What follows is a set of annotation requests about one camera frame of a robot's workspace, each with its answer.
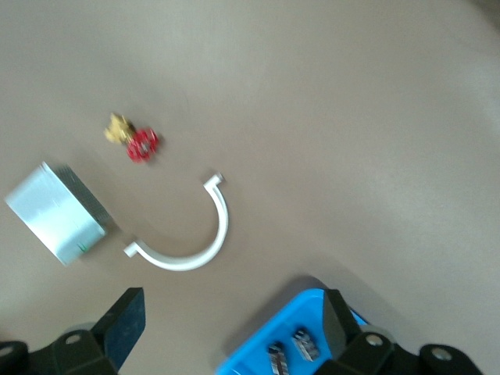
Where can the white curved pipe clamp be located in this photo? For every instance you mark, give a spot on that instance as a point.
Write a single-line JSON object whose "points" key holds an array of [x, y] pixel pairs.
{"points": [[223, 222]]}

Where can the small dark electrolytic capacitor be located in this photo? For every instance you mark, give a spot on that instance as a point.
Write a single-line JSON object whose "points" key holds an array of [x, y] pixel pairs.
{"points": [[306, 344]]}

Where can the blue plastic tray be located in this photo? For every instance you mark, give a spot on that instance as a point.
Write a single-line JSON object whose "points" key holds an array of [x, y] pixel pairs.
{"points": [[250, 351]]}

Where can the large dark electrolytic capacitor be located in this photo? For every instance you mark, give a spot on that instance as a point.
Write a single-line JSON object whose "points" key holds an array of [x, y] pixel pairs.
{"points": [[278, 358]]}

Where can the grey metal power supply box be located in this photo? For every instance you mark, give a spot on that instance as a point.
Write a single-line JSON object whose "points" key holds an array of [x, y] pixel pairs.
{"points": [[51, 211]]}

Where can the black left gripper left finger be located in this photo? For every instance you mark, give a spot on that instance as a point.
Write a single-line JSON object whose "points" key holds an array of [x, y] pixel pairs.
{"points": [[78, 351]]}

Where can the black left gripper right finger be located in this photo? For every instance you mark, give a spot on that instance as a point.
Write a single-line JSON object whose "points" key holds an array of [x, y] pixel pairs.
{"points": [[371, 355]]}

